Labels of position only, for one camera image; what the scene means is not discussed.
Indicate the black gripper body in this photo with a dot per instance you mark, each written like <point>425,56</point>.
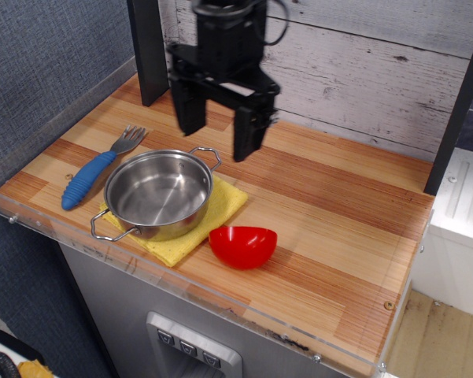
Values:
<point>225,62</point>

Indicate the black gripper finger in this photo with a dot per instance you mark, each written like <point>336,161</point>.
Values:
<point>189,104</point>
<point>250,126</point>

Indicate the stainless steel pot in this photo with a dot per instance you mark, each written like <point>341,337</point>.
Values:
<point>161,194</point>

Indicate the yellow folded cloth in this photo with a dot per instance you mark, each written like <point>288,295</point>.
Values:
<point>226,200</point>

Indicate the red plastic bowl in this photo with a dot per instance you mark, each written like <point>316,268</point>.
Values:
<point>243,247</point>

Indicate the clear acrylic table guard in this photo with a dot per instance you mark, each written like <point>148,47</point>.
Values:
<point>348,217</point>

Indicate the silver toy fridge cabinet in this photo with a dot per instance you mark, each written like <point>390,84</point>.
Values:
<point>119,300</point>

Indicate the grey dispenser button panel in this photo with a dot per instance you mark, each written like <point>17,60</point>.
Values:
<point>182,352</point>

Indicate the white toy sink unit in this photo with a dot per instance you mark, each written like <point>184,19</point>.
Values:
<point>443,266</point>

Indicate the blue handled fork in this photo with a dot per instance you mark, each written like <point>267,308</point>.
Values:
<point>80,185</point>

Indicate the black left post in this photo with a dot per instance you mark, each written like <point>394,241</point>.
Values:
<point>148,43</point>

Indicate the black post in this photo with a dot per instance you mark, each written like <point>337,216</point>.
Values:
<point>148,43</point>
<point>452,132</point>

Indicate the black right post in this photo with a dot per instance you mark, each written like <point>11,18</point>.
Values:
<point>452,132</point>

